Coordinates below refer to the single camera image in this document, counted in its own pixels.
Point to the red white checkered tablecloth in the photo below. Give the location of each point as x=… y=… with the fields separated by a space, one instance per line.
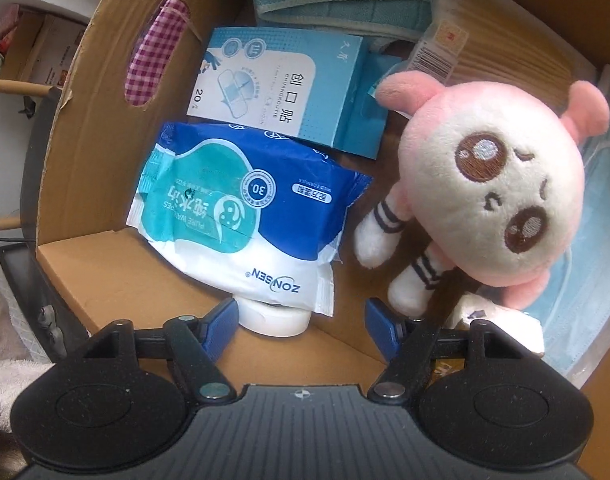
x=150 y=65

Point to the light blue face mask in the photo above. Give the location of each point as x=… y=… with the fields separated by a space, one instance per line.
x=600 y=260

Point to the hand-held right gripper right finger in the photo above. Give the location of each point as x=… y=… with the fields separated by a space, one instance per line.
x=382 y=330

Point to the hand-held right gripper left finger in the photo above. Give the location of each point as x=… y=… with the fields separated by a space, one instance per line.
x=217 y=330

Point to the cotton swab packet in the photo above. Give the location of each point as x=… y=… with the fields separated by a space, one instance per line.
x=510 y=35

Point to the brown cardboard box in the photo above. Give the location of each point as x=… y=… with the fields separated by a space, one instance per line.
x=115 y=280

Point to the white tape roll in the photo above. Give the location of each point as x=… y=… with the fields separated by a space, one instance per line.
x=275 y=320

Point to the light blue bandage box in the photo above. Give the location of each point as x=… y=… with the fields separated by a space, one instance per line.
x=265 y=80

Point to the blue teal wet wipes pack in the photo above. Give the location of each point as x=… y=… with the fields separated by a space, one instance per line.
x=235 y=200

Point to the pink white plush toy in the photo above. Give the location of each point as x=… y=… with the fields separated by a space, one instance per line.
x=485 y=185

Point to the white fluffy towel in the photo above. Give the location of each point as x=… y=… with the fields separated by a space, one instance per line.
x=5 y=380

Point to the teal towel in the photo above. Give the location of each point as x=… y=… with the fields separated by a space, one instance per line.
x=335 y=0

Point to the cardboard carton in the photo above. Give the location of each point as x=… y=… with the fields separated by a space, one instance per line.
x=50 y=45

